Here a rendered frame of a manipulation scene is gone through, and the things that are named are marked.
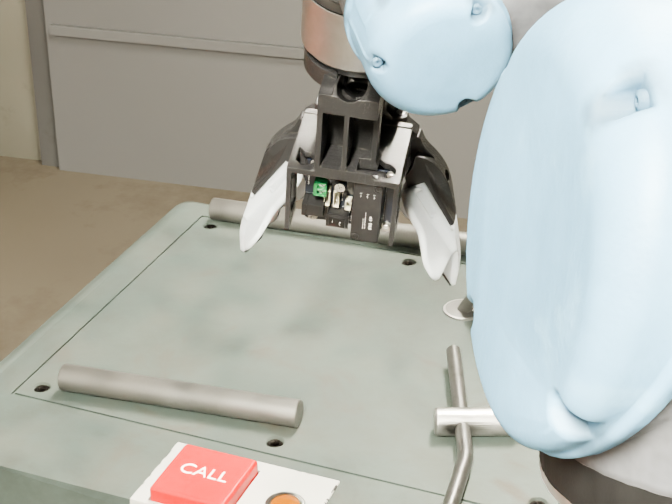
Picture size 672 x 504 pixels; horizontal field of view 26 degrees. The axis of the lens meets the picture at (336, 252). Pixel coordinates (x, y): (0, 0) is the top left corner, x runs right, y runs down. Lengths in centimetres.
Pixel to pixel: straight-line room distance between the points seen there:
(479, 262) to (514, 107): 5
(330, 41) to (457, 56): 15
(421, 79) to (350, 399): 50
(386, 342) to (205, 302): 17
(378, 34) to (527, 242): 35
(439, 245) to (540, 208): 62
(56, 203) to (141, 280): 308
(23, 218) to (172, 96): 57
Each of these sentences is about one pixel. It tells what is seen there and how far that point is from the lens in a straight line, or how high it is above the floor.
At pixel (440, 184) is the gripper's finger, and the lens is 97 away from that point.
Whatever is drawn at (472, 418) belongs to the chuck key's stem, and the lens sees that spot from 112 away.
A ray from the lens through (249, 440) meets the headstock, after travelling 113.
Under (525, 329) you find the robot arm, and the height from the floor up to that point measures 172.
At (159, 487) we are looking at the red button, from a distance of 107.
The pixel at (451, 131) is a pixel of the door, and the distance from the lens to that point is 417.
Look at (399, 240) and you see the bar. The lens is 139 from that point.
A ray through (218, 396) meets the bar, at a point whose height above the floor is 127.
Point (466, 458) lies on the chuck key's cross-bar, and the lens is 109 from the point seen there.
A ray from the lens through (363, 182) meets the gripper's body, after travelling 89.
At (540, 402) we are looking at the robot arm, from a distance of 36.
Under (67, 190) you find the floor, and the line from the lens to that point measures 450.
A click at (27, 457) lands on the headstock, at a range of 113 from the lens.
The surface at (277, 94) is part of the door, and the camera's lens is 426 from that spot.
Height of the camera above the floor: 191
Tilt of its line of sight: 28 degrees down
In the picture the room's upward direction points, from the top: straight up
